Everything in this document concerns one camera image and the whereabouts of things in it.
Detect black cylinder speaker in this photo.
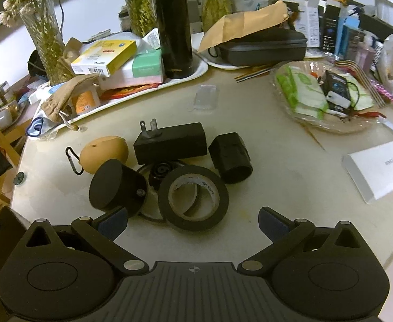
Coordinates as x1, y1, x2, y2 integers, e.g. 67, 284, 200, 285
89, 159, 149, 218

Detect green tissue box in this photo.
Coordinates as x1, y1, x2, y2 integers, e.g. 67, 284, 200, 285
129, 50, 165, 84

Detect pink bottle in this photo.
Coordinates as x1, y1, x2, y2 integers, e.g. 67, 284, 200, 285
357, 32, 376, 72

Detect brown paper bag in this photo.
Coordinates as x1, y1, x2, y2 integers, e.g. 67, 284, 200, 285
41, 74, 100, 122

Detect black thermos bottle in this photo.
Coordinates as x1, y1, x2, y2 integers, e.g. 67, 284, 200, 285
152, 0, 194, 80

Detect clear plastic case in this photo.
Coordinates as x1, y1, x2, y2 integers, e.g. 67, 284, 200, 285
193, 85, 219, 111

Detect white flat box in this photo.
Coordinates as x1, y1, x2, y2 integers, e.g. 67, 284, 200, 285
343, 140, 393, 205

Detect black upright carton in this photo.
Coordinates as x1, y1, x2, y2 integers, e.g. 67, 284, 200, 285
320, 2, 343, 54

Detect yellow bear earbud case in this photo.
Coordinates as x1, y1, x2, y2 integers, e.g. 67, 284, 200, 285
65, 136, 130, 176

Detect red flat packet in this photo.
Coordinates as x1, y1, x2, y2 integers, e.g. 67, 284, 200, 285
100, 83, 161, 101

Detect white tube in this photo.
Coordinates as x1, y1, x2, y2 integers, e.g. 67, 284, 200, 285
28, 85, 54, 105

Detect blue glasses case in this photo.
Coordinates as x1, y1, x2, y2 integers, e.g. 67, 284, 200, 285
27, 117, 47, 140

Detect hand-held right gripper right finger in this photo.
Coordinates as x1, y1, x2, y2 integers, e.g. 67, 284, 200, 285
238, 206, 369, 274

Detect green white packet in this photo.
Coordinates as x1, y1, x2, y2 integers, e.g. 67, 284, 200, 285
276, 66, 302, 111
295, 70, 330, 120

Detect small black box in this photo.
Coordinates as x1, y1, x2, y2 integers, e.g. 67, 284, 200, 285
320, 70, 354, 111

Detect clear round lid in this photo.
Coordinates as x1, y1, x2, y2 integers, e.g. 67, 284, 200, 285
137, 162, 197, 222

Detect yellow medicine box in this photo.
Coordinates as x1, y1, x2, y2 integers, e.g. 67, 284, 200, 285
70, 39, 138, 78

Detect black power adapter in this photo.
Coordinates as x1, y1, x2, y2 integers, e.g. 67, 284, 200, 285
133, 118, 208, 166

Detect small black cube adapter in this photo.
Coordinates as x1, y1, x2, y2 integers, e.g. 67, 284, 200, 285
208, 132, 254, 184

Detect small white medicine box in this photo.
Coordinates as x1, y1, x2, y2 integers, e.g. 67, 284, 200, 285
142, 28, 162, 53

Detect black round knob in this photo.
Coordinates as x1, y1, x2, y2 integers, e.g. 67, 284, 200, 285
149, 162, 178, 188

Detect striped chopsticks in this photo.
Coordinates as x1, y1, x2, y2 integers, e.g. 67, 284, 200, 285
234, 66, 272, 83

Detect dried white flowers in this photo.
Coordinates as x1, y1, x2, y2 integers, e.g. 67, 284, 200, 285
0, 0, 38, 29

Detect clear glass plate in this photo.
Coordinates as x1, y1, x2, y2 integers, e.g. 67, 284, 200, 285
271, 60, 391, 135

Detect striped sticks bundle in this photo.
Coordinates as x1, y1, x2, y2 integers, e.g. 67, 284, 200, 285
333, 59, 387, 107

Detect black tape roll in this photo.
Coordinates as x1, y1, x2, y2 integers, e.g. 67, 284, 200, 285
158, 166, 230, 233

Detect black zip case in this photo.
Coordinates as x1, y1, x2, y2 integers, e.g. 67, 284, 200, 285
208, 30, 308, 68

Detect tall glass vase with stems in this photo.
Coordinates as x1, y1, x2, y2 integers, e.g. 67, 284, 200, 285
17, 0, 76, 84

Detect white oval tray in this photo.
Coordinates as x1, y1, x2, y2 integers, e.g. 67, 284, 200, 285
32, 52, 209, 135

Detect brown paper envelope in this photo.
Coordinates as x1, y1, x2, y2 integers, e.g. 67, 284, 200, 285
197, 1, 290, 53

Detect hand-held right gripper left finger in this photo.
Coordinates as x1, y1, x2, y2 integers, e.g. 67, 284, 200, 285
21, 207, 150, 276

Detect orange small bottle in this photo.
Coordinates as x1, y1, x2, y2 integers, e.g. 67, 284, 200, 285
70, 89, 102, 115

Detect white tray under case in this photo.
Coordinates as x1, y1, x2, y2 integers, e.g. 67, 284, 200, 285
201, 52, 284, 71

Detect blue upright carton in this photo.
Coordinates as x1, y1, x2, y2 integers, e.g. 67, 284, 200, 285
334, 10, 361, 57

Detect white upright carton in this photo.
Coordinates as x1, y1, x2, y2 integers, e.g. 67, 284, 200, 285
295, 0, 328, 48

